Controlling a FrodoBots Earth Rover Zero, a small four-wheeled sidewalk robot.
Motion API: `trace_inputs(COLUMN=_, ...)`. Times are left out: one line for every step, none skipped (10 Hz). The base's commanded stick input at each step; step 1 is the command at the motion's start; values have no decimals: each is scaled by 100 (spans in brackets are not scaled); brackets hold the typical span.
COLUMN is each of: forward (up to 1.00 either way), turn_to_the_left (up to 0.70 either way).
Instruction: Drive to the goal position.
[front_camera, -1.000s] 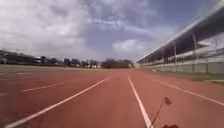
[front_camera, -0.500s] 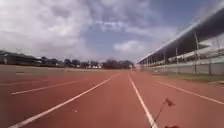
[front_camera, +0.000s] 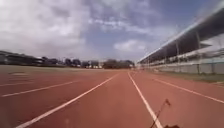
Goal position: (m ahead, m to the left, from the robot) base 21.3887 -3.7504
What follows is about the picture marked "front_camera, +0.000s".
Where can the row of trees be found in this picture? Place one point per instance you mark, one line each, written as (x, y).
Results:
(115, 64)

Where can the red running track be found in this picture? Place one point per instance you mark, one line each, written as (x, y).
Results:
(110, 106)

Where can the robot's own part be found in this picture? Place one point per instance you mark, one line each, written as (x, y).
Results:
(160, 113)

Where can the grandstand with roof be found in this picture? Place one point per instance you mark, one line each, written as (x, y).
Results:
(193, 50)

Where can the grass strip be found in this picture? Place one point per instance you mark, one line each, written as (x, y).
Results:
(196, 77)

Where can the low building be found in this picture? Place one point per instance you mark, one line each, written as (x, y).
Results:
(16, 59)

